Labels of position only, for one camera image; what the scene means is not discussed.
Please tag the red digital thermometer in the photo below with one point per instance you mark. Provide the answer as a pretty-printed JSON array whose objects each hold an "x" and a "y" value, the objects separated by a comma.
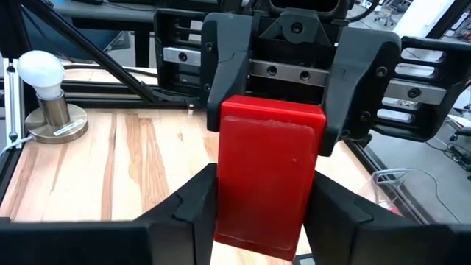
[{"x": 265, "y": 176}]

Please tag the black metal table frame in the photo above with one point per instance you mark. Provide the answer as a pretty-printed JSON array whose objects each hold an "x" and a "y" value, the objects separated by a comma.
[{"x": 110, "y": 99}]

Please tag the clear plastic bin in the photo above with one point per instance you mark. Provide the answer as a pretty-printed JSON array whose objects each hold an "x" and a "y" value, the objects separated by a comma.
[{"x": 401, "y": 191}]

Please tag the white light bulb on base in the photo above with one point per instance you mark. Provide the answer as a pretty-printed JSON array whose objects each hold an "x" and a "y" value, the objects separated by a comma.
[{"x": 42, "y": 73}]

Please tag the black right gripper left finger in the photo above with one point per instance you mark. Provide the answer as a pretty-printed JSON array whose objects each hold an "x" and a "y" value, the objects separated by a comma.
[{"x": 184, "y": 228}]

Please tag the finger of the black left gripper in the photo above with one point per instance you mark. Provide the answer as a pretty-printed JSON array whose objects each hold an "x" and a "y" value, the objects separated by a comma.
[
  {"x": 360, "y": 73},
  {"x": 226, "y": 55}
]

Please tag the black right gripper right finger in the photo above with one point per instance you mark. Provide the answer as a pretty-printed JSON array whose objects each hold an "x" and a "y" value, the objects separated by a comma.
[{"x": 349, "y": 239}]

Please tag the silver aluminium post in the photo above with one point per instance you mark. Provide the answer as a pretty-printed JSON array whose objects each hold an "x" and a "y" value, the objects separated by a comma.
[{"x": 12, "y": 103}]

